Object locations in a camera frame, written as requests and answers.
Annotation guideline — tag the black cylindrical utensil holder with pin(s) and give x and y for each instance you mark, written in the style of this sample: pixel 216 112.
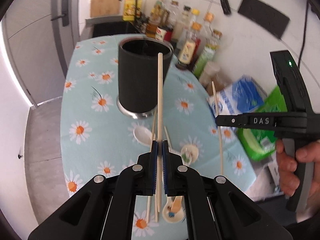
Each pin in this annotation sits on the black cylindrical utensil holder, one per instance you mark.
pixel 138 74

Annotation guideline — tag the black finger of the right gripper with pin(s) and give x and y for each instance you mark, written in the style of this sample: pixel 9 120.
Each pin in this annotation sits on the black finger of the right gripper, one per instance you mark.
pixel 227 120

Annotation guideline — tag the gold-cap tall bottle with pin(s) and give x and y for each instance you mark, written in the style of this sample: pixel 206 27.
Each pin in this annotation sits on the gold-cap tall bottle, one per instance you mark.
pixel 215 38

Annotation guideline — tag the grey door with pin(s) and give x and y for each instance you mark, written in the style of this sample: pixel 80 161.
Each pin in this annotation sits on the grey door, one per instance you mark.
pixel 40 50

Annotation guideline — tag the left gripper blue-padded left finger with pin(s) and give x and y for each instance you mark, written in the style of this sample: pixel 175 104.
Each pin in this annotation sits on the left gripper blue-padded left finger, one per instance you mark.
pixel 147 178

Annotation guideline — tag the blue white plastic bag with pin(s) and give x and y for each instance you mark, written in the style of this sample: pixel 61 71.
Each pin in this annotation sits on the blue white plastic bag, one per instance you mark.
pixel 242 96

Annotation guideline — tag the black-cap sauce bottle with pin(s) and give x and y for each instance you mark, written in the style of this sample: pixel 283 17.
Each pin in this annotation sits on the black-cap sauce bottle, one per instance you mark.
pixel 181 23

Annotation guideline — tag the black kitchen sink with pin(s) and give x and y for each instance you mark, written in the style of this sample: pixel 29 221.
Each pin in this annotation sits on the black kitchen sink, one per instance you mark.
pixel 111 25

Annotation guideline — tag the cream patterned ceramic spoon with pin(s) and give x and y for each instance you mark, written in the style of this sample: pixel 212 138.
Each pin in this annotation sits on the cream patterned ceramic spoon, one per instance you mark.
pixel 189 153

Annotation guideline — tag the yellow-label sauce bottle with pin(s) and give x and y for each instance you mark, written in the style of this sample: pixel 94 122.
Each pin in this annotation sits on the yellow-label sauce bottle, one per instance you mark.
pixel 191 44

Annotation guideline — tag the yellow oil jug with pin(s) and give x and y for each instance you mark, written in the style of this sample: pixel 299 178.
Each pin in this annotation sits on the yellow oil jug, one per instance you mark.
pixel 132 10

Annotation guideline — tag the yellow-cap clear bottle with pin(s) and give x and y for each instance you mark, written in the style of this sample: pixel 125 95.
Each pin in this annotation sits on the yellow-cap clear bottle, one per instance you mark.
pixel 194 15

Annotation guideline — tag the long wooden chopstick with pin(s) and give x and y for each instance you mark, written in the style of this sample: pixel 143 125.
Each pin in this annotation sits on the long wooden chopstick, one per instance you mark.
pixel 159 130

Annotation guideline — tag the brown-lid spice jar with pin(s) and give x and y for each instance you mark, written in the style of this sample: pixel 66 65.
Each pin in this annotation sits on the brown-lid spice jar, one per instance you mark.
pixel 220 81

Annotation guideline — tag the daisy-pattern blue tablecloth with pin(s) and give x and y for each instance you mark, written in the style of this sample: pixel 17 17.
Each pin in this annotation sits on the daisy-pattern blue tablecloth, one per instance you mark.
pixel 96 138

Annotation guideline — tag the white painted ceramic spoon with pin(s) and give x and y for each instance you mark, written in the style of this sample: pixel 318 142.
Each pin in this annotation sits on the white painted ceramic spoon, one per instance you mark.
pixel 173 211

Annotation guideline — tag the black door handle lock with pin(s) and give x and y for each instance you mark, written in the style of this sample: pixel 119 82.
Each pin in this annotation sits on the black door handle lock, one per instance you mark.
pixel 64 14

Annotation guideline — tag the green-cap oil bottle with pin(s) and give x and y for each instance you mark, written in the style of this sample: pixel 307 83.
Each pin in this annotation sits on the green-cap oil bottle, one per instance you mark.
pixel 157 12

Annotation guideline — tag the wooden chopstick on table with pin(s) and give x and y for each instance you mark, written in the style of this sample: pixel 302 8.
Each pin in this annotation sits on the wooden chopstick on table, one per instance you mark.
pixel 152 166

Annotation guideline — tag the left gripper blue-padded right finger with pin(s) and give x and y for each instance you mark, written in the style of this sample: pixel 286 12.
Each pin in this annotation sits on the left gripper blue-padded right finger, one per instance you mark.
pixel 172 178

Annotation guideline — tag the orange-cap clear bottle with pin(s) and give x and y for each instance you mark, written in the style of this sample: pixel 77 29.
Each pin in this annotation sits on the orange-cap clear bottle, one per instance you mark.
pixel 206 31

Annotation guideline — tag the black wall panel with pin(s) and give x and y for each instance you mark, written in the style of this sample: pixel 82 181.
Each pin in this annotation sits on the black wall panel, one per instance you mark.
pixel 266 16

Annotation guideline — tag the green-label clear bottle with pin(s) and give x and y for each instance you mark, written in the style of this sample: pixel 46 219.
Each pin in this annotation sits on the green-label clear bottle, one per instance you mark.
pixel 207 54

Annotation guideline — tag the person's right hand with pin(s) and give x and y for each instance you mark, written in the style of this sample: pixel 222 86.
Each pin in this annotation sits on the person's right hand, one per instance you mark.
pixel 287 166

